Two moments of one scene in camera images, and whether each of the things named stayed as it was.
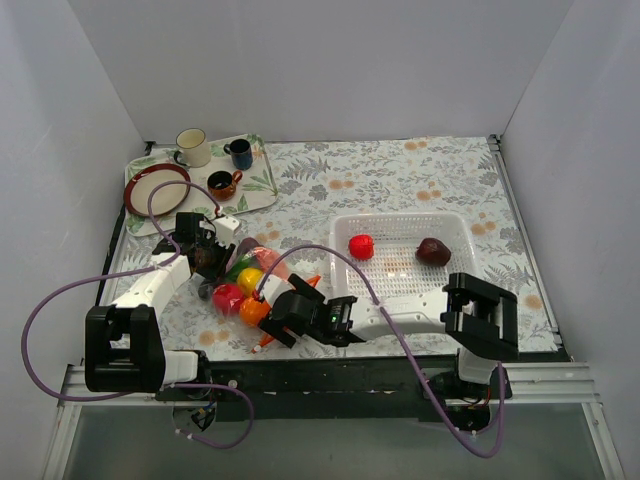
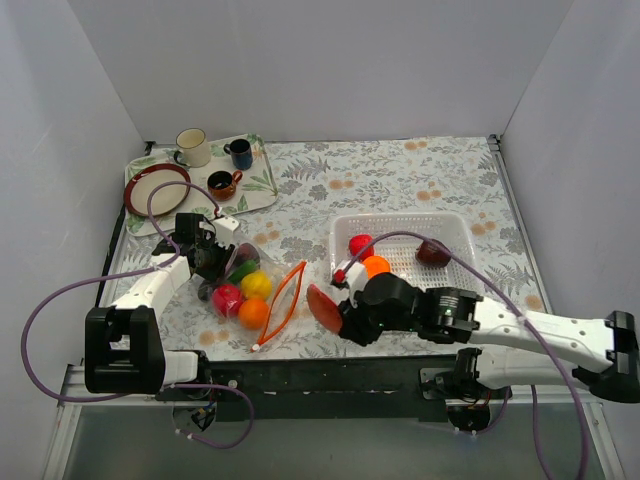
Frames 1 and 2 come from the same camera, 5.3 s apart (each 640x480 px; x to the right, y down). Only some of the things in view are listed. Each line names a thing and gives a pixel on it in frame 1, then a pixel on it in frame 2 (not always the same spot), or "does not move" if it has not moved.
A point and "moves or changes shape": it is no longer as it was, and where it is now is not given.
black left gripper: (211, 265) does not move
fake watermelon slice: (267, 257) moves or changes shape
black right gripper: (280, 327) → (351, 323)
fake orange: (253, 312) does not move
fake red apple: (228, 298) does not move
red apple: (361, 246) does not move
